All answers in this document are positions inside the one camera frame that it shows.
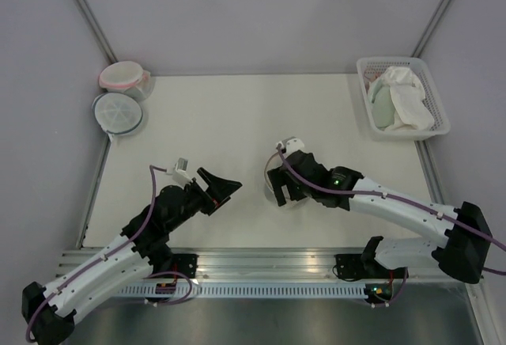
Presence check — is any aluminium frame post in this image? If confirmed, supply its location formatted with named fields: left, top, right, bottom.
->
left=411, top=0, right=454, bottom=58
left=73, top=0, right=118, bottom=63

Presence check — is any mint green cloth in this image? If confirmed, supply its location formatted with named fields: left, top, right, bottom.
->
left=368, top=77, right=396, bottom=130

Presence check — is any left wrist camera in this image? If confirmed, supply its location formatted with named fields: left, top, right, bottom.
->
left=171, top=157, right=193, bottom=187

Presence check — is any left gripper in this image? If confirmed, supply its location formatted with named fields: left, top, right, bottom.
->
left=166, top=168, right=241, bottom=233

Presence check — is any right aluminium frame post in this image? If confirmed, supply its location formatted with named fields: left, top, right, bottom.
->
left=411, top=0, right=454, bottom=58

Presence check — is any white slotted cable duct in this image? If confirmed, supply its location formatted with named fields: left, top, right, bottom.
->
left=115, top=281, right=367, bottom=299

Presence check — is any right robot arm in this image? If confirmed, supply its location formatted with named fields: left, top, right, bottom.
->
left=266, top=150, right=493, bottom=284

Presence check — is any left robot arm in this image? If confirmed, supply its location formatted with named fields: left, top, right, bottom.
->
left=21, top=168, right=242, bottom=344

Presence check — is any pink trimmed mesh laundry bag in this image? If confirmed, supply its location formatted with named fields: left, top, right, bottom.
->
left=98, top=61, right=154, bottom=101

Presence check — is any white cloth in basket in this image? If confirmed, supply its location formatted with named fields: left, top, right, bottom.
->
left=367, top=66, right=435, bottom=131

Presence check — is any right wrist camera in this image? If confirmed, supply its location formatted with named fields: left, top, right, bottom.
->
left=276, top=137, right=305, bottom=157

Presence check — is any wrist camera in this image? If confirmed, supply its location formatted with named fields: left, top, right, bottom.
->
left=276, top=137, right=305, bottom=157
left=171, top=157, right=193, bottom=187

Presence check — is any left aluminium frame post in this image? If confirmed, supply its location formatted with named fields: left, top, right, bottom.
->
left=73, top=0, right=118, bottom=63

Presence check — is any white plastic basket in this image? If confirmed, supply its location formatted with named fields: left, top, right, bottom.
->
left=357, top=56, right=451, bottom=141

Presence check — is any blue trimmed mesh laundry bag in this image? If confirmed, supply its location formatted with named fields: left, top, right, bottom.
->
left=92, top=92, right=145, bottom=142

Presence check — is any beige mesh laundry bag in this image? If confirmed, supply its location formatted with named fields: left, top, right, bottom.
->
left=263, top=154, right=308, bottom=210

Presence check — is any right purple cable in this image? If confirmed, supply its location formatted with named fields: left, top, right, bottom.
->
left=276, top=142, right=506, bottom=275

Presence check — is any aluminium mounting rail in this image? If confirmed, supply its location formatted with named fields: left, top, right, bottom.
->
left=55, top=246, right=485, bottom=281

